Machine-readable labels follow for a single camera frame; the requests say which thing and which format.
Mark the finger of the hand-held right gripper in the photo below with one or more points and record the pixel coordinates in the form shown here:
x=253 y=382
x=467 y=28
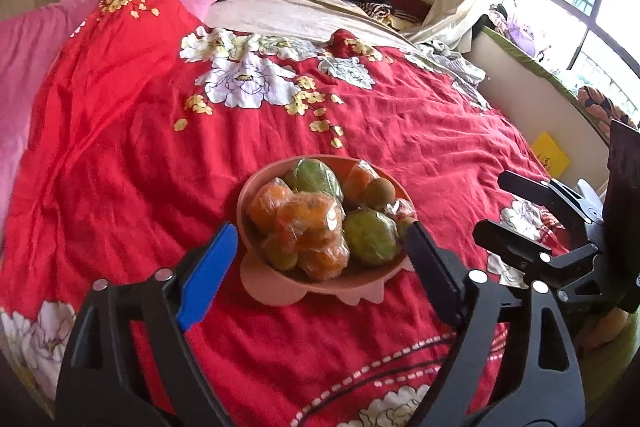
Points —
x=520 y=247
x=570 y=199

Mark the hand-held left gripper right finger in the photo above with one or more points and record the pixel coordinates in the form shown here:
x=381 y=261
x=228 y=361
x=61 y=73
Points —
x=432 y=267

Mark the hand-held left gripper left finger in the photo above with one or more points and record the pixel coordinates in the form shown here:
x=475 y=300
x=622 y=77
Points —
x=210 y=277

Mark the brown longan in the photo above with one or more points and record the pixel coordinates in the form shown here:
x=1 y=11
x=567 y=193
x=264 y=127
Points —
x=379 y=193
x=281 y=253
x=405 y=227

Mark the small red tomato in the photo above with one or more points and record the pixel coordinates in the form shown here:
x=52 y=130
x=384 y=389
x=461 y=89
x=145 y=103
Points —
x=401 y=209

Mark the plastic-wrapped green citrus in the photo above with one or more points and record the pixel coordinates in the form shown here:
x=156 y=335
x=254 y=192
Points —
x=316 y=179
x=370 y=237

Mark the plastic-wrapped orange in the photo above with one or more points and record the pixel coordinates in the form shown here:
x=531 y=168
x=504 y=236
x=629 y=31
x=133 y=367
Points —
x=267 y=207
x=361 y=179
x=325 y=263
x=312 y=219

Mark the pink plastic bowl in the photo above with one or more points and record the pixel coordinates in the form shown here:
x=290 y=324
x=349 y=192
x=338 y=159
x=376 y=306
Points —
x=300 y=289

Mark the person's right forearm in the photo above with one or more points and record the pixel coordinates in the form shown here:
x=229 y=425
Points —
x=615 y=372

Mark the person's right hand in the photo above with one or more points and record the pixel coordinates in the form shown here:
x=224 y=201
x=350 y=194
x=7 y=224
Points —
x=607 y=327

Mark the yellow flat packet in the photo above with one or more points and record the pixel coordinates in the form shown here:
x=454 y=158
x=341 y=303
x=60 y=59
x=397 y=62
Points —
x=550 y=152

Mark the multicoloured cloth bundle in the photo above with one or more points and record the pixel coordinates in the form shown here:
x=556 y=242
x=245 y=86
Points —
x=605 y=104

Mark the green window seat cushion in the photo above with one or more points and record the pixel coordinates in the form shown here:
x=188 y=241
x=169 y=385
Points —
x=540 y=69

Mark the red floral blanket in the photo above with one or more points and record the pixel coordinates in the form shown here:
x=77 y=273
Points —
x=125 y=132

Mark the purple clothes pile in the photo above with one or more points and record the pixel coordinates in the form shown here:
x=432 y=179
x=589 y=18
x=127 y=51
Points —
x=520 y=29

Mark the grey white crumpled cloth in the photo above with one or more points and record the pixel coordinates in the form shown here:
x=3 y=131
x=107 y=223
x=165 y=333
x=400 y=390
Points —
x=450 y=62

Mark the pink quilt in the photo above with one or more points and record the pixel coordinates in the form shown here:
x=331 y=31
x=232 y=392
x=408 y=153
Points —
x=30 y=67

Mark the beige bed sheet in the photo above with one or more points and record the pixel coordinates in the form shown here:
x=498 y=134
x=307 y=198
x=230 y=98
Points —
x=300 y=12

